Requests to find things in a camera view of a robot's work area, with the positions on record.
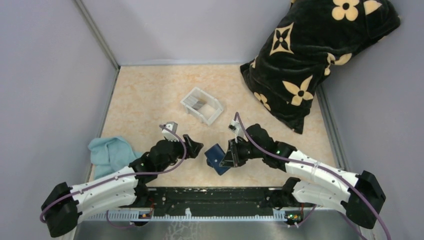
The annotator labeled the aluminium front rail frame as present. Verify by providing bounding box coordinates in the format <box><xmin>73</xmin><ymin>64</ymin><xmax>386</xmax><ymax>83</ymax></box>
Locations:
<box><xmin>67</xmin><ymin>187</ymin><xmax>369</xmax><ymax>222</ymax></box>

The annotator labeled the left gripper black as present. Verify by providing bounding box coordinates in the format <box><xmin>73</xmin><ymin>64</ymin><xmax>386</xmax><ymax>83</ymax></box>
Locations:
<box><xmin>158</xmin><ymin>133</ymin><xmax>203</xmax><ymax>173</ymax></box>

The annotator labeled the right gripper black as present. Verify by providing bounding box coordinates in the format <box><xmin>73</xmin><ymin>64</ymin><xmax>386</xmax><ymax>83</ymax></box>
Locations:
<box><xmin>220</xmin><ymin>137</ymin><xmax>265</xmax><ymax>167</ymax></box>

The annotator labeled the aluminium corner post left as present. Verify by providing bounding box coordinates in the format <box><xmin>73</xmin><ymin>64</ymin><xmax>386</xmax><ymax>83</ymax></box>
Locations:
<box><xmin>72</xmin><ymin>0</ymin><xmax>121</xmax><ymax>71</ymax></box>

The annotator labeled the navy blue card holder wallet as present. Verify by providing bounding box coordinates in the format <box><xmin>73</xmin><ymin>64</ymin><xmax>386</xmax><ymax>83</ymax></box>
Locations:
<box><xmin>204</xmin><ymin>143</ymin><xmax>230</xmax><ymax>176</ymax></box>

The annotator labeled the white plastic card box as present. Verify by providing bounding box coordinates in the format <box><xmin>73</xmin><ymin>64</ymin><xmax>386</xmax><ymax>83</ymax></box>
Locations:
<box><xmin>180</xmin><ymin>87</ymin><xmax>224</xmax><ymax>126</ymax></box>

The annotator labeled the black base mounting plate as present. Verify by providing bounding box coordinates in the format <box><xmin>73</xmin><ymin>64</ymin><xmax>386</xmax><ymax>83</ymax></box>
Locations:
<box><xmin>118</xmin><ymin>187</ymin><xmax>316</xmax><ymax>218</ymax></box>

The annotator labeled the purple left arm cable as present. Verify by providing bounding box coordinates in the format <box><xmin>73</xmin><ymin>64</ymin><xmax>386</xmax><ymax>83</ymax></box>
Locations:
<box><xmin>39</xmin><ymin>124</ymin><xmax>188</xmax><ymax>229</ymax></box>

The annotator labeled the aluminium side rail right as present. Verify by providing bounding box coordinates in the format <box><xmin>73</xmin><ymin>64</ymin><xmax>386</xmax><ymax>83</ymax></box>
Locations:
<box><xmin>316</xmin><ymin>85</ymin><xmax>350</xmax><ymax>171</ymax></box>

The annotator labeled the light blue cloth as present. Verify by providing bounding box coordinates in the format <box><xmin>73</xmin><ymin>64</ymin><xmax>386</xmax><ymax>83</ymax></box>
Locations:
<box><xmin>88</xmin><ymin>136</ymin><xmax>143</xmax><ymax>180</ymax></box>

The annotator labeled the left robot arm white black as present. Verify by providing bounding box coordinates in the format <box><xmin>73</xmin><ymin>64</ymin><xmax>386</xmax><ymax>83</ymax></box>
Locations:
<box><xmin>39</xmin><ymin>122</ymin><xmax>204</xmax><ymax>238</ymax></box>

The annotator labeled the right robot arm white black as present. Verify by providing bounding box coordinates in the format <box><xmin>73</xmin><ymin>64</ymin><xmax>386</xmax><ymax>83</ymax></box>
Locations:
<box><xmin>220</xmin><ymin>119</ymin><xmax>386</xmax><ymax>229</ymax></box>

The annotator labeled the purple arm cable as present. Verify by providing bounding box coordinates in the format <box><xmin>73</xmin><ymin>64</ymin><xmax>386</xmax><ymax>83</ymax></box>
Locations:
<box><xmin>39</xmin><ymin>124</ymin><xmax>188</xmax><ymax>229</ymax></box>
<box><xmin>233</xmin><ymin>111</ymin><xmax>393</xmax><ymax>240</ymax></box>

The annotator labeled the grey card stack in box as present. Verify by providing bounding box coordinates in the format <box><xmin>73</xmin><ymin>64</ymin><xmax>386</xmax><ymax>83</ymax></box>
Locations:
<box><xmin>183</xmin><ymin>95</ymin><xmax>206</xmax><ymax>110</ymax></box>

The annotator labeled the black floral patterned pillow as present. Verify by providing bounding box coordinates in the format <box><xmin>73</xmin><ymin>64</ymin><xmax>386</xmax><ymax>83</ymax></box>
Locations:
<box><xmin>239</xmin><ymin>0</ymin><xmax>401</xmax><ymax>134</ymax></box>

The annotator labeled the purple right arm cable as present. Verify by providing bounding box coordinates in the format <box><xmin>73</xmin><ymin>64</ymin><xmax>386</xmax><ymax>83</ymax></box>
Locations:
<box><xmin>233</xmin><ymin>111</ymin><xmax>393</xmax><ymax>240</ymax></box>

